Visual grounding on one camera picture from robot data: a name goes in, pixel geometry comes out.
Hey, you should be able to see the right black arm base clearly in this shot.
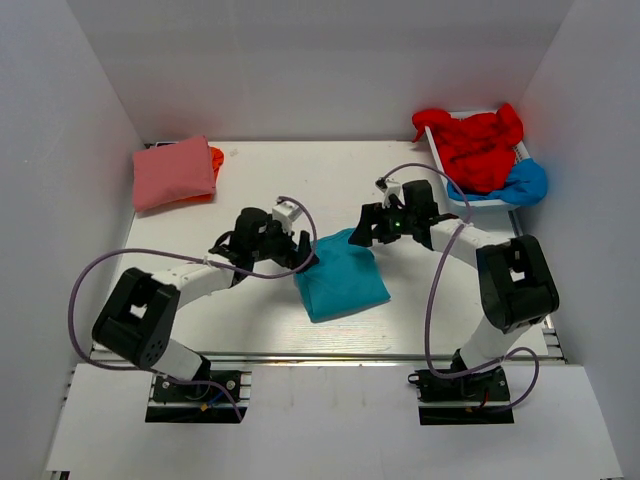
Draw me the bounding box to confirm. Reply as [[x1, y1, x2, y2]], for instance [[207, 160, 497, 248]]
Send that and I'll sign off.
[[407, 366, 514, 426]]

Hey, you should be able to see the red crumpled t-shirt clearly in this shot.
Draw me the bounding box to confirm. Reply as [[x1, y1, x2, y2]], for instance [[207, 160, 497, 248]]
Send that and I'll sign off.
[[412, 103, 524, 195]]

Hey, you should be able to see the folded orange t-shirt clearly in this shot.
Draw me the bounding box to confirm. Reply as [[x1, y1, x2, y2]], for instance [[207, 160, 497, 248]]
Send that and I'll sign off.
[[180, 146, 224, 203]]

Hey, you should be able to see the folded pink t-shirt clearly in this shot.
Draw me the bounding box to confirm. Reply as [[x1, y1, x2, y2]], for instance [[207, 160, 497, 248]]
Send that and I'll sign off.
[[133, 136, 216, 213]]

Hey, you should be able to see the purple cable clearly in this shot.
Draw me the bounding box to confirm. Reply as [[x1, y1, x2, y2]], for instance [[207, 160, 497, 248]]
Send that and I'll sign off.
[[377, 163, 541, 414], [67, 195, 319, 422]]

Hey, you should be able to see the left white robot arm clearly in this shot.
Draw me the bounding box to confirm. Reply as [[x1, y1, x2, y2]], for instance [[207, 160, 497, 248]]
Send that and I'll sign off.
[[92, 198, 319, 385]]

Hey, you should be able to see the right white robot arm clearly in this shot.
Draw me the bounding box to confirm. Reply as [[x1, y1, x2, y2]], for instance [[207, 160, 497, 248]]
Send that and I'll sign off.
[[349, 178, 559, 379]]

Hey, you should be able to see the white plastic basket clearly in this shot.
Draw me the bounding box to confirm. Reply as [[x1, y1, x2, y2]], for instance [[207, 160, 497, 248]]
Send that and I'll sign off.
[[424, 109, 530, 214]]

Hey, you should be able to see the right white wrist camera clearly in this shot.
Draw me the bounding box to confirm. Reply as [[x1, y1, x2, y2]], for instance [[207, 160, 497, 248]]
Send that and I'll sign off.
[[375, 177, 401, 208]]

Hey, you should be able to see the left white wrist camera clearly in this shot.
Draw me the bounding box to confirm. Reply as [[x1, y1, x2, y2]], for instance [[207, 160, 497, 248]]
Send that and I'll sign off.
[[271, 198, 302, 236]]

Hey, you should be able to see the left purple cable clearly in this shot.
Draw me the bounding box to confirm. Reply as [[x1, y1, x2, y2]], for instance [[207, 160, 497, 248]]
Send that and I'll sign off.
[[67, 195, 319, 422]]

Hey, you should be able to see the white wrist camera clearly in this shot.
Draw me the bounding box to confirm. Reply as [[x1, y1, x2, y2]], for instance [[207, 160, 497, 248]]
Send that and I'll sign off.
[[271, 198, 302, 236], [375, 177, 401, 208]]

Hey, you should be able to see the teal t-shirt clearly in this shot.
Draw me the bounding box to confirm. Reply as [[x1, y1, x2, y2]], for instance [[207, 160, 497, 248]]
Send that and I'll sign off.
[[295, 228, 391, 323]]

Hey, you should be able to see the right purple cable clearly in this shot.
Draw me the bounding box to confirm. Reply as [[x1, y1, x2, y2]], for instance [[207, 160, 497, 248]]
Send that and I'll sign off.
[[377, 163, 541, 414]]

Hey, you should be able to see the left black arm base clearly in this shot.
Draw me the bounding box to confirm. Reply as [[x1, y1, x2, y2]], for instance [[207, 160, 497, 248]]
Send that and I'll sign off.
[[145, 367, 252, 425]]

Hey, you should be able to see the aluminium table rail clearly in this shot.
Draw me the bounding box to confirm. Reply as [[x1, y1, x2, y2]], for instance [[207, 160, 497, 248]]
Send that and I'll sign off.
[[90, 346, 567, 364]]

